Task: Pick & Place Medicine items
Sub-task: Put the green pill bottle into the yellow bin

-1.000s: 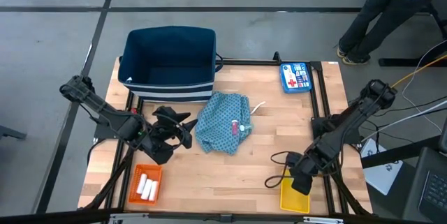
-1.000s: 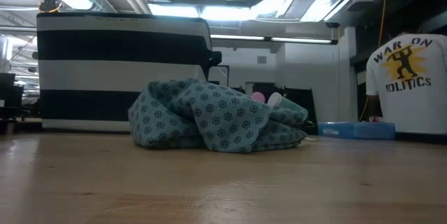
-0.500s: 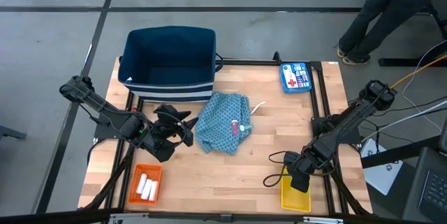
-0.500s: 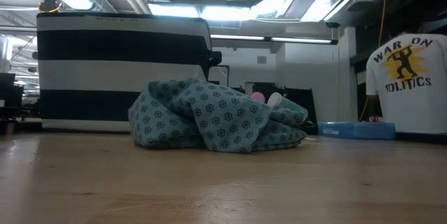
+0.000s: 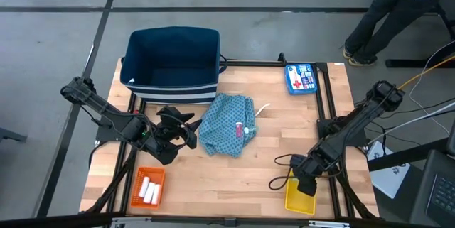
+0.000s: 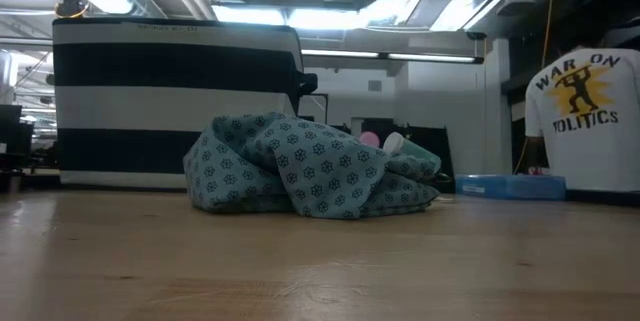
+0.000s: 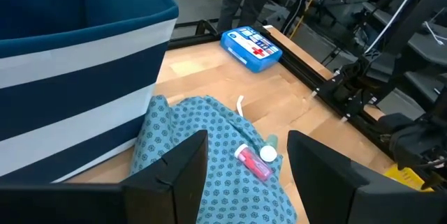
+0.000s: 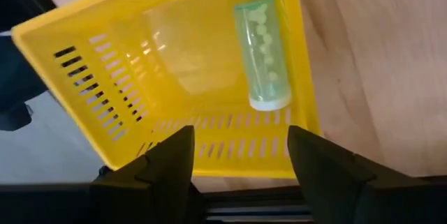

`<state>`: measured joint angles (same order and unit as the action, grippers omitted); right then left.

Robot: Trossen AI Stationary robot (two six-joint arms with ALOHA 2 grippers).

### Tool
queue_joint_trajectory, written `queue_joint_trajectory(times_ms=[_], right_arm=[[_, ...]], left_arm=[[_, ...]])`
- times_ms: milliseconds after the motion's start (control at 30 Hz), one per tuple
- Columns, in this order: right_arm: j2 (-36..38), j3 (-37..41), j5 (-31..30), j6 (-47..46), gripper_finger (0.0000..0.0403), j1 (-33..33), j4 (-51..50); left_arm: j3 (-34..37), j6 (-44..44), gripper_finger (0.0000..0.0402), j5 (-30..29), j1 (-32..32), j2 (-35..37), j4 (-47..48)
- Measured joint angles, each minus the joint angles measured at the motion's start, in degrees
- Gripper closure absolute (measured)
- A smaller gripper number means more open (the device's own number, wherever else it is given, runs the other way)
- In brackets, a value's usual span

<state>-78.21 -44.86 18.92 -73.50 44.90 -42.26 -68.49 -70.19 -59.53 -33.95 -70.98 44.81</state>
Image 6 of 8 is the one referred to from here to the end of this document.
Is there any black and white striped bin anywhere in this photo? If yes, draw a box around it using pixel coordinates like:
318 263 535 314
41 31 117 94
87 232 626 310
51 16 319 191

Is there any teal flower-patterned cloth pouch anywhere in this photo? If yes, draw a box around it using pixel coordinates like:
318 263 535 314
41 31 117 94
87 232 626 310
182 111 442 221

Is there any black device with yellow ring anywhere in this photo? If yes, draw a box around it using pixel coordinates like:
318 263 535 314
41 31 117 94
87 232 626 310
54 0 92 19

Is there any pink round medicine item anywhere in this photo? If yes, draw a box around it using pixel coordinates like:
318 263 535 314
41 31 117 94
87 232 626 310
358 130 382 149

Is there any person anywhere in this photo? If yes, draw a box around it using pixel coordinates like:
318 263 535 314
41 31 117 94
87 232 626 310
523 10 640 194

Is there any yellow hanging cable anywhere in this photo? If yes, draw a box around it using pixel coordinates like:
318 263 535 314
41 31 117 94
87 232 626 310
513 0 556 176

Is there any dark desk equipment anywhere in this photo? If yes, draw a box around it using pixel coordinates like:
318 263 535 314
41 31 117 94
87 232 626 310
0 104 35 193

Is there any blue first aid box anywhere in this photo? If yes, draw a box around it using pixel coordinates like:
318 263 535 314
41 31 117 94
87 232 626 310
454 174 567 202

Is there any long fluorescent ceiling light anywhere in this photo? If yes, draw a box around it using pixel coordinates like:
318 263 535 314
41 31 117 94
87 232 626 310
300 48 485 66

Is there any black box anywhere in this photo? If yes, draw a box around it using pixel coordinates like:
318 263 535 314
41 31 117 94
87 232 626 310
359 118 455 194

